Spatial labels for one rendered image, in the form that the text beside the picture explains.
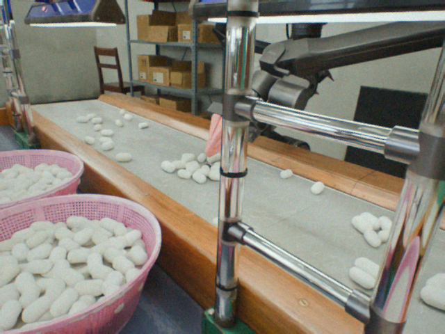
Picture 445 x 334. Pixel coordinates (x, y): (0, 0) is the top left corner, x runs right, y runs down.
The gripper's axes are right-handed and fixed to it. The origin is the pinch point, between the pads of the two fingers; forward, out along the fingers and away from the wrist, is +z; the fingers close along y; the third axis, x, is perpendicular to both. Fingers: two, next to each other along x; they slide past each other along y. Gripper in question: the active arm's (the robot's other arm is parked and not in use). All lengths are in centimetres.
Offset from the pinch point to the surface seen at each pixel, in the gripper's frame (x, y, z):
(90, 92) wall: 147, -460, -81
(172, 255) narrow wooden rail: -3.1, 10.8, 18.5
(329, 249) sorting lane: 5.9, 26.4, 4.6
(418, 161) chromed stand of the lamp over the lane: -22.9, 37.9, 5.7
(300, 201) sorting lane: 11.8, 15.2, -2.5
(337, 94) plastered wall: 141, -76, -146
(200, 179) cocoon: 4.4, -1.9, 4.4
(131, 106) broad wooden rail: 18, -72, -14
